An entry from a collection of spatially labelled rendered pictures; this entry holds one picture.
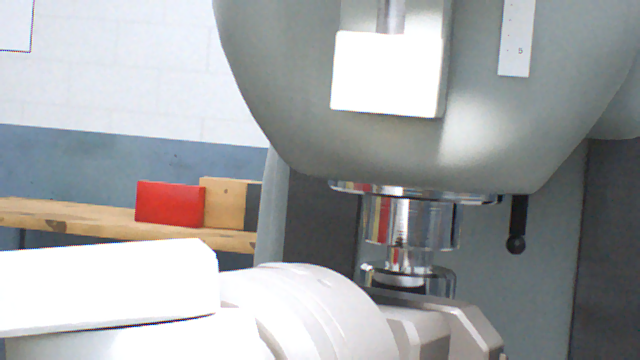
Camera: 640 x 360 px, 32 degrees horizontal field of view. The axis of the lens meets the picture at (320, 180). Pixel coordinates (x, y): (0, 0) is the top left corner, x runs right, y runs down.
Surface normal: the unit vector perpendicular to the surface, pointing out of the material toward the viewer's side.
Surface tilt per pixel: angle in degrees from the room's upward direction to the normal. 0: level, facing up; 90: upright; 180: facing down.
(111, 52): 90
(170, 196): 90
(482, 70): 93
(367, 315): 47
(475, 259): 90
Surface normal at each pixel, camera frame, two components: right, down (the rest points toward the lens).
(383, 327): 0.80, -0.47
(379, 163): -0.29, 0.68
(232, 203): -0.05, 0.05
